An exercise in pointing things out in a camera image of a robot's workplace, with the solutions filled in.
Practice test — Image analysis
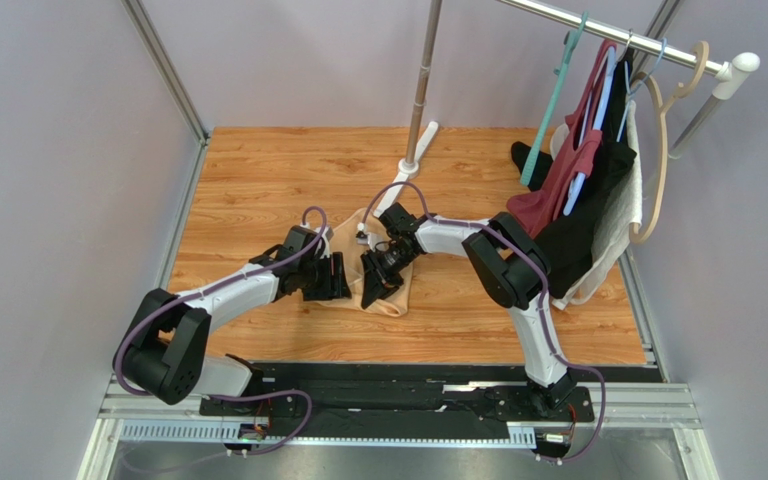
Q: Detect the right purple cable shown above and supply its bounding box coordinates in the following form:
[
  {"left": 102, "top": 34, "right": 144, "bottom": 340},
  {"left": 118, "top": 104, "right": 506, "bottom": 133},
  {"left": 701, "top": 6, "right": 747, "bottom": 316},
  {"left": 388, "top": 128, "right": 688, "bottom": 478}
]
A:
[{"left": 357, "top": 180, "right": 608, "bottom": 465}]

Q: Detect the black garment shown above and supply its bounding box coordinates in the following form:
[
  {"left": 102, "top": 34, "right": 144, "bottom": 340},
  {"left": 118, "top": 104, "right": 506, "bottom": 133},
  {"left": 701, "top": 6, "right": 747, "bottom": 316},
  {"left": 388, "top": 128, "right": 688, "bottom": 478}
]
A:
[{"left": 527, "top": 60, "right": 633, "bottom": 296}]

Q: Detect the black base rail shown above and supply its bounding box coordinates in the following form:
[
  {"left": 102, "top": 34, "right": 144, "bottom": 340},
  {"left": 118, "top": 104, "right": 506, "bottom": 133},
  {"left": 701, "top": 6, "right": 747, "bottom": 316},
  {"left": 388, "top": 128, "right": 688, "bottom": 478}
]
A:
[{"left": 192, "top": 362, "right": 662, "bottom": 440}]

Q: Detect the white towel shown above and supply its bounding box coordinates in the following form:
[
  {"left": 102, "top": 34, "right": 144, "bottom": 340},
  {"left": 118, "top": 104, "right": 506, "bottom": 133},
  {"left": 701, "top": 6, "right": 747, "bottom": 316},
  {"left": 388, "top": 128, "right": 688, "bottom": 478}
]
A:
[{"left": 552, "top": 101, "right": 643, "bottom": 310}]

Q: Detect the teal plastic hanger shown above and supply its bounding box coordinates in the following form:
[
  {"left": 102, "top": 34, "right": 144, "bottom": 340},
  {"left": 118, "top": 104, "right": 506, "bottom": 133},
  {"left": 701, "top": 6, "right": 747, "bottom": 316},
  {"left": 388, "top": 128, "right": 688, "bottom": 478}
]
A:
[{"left": 520, "top": 11, "right": 589, "bottom": 186}]

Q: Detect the light blue hanger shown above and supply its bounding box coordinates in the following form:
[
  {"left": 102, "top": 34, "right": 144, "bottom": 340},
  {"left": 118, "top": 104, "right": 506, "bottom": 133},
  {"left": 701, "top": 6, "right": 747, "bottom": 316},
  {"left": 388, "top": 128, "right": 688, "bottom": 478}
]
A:
[{"left": 562, "top": 44, "right": 643, "bottom": 216}]

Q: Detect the beige cloth napkin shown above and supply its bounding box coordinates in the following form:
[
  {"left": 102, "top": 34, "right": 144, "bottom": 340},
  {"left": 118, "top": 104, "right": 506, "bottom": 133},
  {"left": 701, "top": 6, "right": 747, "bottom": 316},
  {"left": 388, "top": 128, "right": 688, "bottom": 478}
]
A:
[{"left": 317, "top": 208, "right": 413, "bottom": 317}]

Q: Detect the maroon shirt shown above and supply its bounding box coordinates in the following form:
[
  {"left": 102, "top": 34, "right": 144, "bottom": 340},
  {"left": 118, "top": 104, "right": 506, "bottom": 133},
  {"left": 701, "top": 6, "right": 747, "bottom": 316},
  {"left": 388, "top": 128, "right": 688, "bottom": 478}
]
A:
[{"left": 506, "top": 40, "right": 618, "bottom": 237}]

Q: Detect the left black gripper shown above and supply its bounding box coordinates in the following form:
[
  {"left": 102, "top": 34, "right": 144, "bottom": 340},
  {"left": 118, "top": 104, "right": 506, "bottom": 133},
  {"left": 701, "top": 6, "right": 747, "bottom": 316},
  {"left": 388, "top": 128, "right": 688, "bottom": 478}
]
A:
[{"left": 298, "top": 251, "right": 351, "bottom": 301}]

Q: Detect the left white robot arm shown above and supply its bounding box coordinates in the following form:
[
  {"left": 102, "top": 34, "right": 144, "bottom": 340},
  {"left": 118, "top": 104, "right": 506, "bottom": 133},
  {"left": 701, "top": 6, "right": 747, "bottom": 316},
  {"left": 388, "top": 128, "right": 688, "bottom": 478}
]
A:
[{"left": 113, "top": 226, "right": 351, "bottom": 405}]

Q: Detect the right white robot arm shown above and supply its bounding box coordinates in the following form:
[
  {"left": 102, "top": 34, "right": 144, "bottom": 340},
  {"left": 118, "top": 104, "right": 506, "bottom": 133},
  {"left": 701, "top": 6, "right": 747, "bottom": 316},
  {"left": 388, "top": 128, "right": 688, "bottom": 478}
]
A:
[{"left": 360, "top": 203, "right": 576, "bottom": 411}]

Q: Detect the metal clothes rack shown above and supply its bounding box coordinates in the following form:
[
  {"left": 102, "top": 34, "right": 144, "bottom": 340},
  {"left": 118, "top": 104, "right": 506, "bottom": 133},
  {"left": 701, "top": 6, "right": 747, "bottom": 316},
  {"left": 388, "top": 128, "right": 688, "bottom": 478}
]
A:
[{"left": 372, "top": 1, "right": 761, "bottom": 216}]

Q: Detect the aluminium frame post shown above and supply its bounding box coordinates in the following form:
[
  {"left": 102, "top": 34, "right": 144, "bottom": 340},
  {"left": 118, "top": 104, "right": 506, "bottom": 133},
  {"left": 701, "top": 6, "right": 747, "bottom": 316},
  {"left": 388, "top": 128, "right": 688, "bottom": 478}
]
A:
[{"left": 121, "top": 0, "right": 210, "bottom": 146}]

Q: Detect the beige wooden hanger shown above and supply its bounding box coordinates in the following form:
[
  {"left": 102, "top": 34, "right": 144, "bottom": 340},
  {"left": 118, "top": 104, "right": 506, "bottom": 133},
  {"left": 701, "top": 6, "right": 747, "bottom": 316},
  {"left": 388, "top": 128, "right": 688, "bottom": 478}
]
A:
[{"left": 629, "top": 41, "right": 710, "bottom": 244}]

